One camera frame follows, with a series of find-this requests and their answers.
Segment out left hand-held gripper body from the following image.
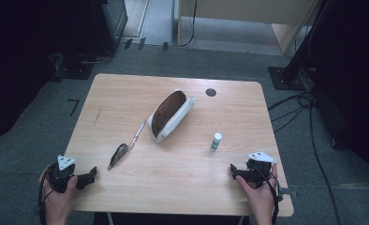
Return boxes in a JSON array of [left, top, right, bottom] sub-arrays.
[[47, 154, 81, 194]]

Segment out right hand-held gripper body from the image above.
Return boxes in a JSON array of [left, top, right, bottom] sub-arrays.
[[245, 151, 277, 189]]

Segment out clear pen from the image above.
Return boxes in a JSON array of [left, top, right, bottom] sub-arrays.
[[128, 119, 147, 152]]

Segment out person's right hand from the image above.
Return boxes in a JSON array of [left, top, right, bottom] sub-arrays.
[[235, 162, 279, 219]]

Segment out person's left hand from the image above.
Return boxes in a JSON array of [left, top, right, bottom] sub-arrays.
[[38, 167, 80, 219]]

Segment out dark pointed flat object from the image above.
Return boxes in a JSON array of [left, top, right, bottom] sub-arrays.
[[107, 142, 130, 172]]

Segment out white glue stick green label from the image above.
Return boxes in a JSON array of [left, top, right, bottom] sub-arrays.
[[210, 132, 224, 152]]

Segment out grey table edge clamp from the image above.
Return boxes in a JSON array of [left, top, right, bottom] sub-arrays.
[[277, 185, 299, 202]]

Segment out black metal stand with base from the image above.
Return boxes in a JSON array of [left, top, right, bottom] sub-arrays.
[[267, 0, 333, 92]]

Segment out dark curtain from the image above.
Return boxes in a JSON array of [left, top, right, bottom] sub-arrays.
[[0, 0, 60, 147], [310, 0, 369, 195]]

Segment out black cabinet on stand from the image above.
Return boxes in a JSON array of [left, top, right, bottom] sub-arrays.
[[52, 0, 129, 80]]

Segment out light wooden desk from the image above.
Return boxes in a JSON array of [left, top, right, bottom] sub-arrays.
[[176, 0, 319, 56]]

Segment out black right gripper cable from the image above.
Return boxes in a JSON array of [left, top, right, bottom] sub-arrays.
[[256, 165, 284, 225]]

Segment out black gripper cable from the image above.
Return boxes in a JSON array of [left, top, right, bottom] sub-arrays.
[[256, 165, 284, 225], [36, 163, 56, 225]]

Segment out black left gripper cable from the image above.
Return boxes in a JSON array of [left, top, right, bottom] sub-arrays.
[[36, 163, 56, 225]]

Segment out black floor cables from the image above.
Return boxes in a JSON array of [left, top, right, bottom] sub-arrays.
[[267, 88, 343, 225]]

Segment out black hanging cable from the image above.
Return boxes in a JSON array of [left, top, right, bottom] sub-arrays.
[[176, 0, 199, 49]]

